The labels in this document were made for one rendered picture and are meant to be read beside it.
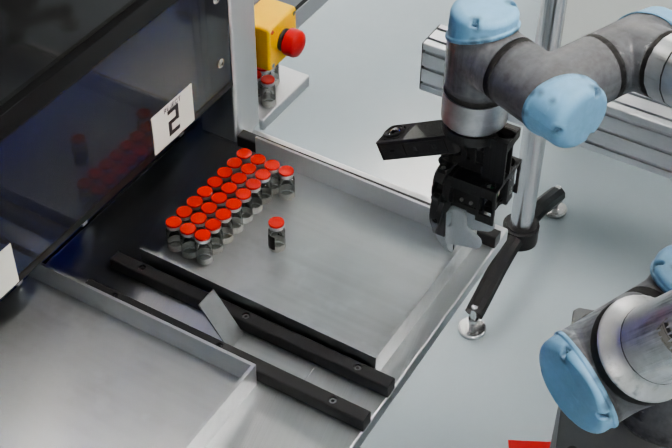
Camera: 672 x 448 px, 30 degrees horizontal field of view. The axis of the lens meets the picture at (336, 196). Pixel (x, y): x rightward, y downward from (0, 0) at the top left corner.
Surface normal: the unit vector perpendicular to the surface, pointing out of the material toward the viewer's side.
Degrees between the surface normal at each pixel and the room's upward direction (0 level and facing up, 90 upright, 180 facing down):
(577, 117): 89
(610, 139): 90
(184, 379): 0
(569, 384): 97
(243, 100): 90
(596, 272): 0
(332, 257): 0
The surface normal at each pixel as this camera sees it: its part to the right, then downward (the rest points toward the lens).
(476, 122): -0.04, 0.66
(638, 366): -0.70, 0.54
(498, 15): 0.00, -0.75
